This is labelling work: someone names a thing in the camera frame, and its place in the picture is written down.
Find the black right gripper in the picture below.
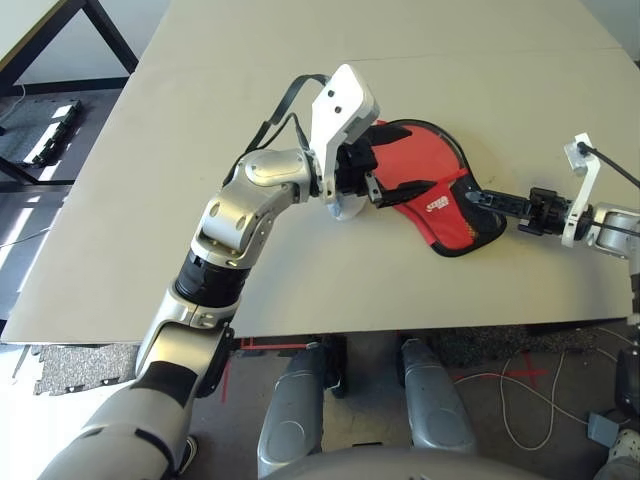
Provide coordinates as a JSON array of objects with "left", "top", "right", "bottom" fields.
[{"left": 465, "top": 187, "right": 571, "bottom": 236}]

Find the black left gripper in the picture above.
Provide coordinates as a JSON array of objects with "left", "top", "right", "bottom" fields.
[{"left": 335, "top": 125, "right": 437, "bottom": 209}]

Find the red black paddle case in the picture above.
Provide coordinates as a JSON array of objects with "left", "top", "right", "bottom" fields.
[{"left": 372, "top": 118, "right": 507, "bottom": 259}]

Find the dark speckled foam mat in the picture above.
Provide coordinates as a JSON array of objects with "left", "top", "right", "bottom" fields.
[{"left": 429, "top": 327, "right": 532, "bottom": 374}]

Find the grey robot right leg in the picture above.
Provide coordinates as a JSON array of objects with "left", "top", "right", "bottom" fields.
[{"left": 402, "top": 339, "right": 476, "bottom": 455}]

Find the grey robot leg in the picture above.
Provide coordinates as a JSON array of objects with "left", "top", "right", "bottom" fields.
[
  {"left": 257, "top": 344, "right": 326, "bottom": 479},
  {"left": 402, "top": 339, "right": 476, "bottom": 455}
]

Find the grey foot pedal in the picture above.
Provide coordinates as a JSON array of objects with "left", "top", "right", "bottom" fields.
[{"left": 587, "top": 412, "right": 624, "bottom": 447}]

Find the grey robot left leg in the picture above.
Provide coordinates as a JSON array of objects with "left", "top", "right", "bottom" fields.
[{"left": 257, "top": 344, "right": 326, "bottom": 479}]

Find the white perforated shoe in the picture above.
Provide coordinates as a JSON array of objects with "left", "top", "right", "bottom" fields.
[{"left": 604, "top": 429, "right": 640, "bottom": 475}]

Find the grey robot torso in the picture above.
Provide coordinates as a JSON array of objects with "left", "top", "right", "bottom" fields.
[{"left": 294, "top": 444, "right": 506, "bottom": 480}]

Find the black white sneaker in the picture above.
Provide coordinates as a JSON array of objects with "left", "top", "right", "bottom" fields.
[{"left": 175, "top": 434, "right": 199, "bottom": 474}]

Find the speckled grey foam mat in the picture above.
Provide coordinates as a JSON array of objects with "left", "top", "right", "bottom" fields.
[{"left": 32, "top": 342, "right": 141, "bottom": 397}]

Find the pale side table top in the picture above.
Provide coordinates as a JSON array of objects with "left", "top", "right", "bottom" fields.
[{"left": 0, "top": 0, "right": 87, "bottom": 71}]

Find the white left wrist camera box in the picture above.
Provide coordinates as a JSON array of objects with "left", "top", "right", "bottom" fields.
[{"left": 307, "top": 63, "right": 382, "bottom": 206}]

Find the black left wrist ribbon cable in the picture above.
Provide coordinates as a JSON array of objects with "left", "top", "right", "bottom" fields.
[{"left": 227, "top": 73, "right": 334, "bottom": 182}]

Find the looped white floor cable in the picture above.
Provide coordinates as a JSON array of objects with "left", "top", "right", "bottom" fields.
[{"left": 452, "top": 327, "right": 640, "bottom": 450}]

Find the black support post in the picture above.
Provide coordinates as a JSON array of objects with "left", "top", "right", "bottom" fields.
[{"left": 322, "top": 334, "right": 349, "bottom": 399}]

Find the black metal table frame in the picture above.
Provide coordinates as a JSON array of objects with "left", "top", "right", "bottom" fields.
[{"left": 0, "top": 0, "right": 140, "bottom": 187}]

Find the thin straight white floor cable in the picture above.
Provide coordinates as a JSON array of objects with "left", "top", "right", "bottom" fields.
[{"left": 0, "top": 225, "right": 56, "bottom": 249}]

